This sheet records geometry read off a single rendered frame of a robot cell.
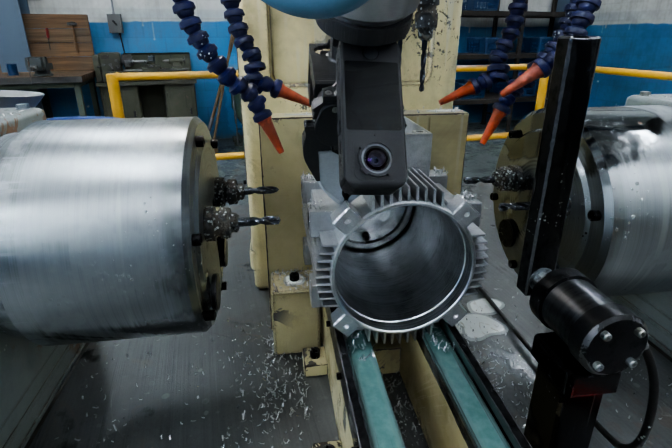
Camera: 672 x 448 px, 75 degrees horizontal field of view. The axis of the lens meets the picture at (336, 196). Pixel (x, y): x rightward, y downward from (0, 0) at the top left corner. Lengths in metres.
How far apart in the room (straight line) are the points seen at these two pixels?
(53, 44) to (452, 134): 5.14
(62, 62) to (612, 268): 5.37
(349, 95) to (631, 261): 0.38
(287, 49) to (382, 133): 0.43
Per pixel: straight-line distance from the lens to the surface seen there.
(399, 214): 0.66
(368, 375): 0.49
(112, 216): 0.44
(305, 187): 0.56
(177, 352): 0.74
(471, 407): 0.48
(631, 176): 0.56
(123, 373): 0.73
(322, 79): 0.37
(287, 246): 0.67
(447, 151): 0.67
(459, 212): 0.46
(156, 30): 5.62
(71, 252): 0.45
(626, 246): 0.56
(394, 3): 0.31
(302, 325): 0.67
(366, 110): 0.32
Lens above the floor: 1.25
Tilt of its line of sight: 20 degrees down
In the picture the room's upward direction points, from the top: straight up
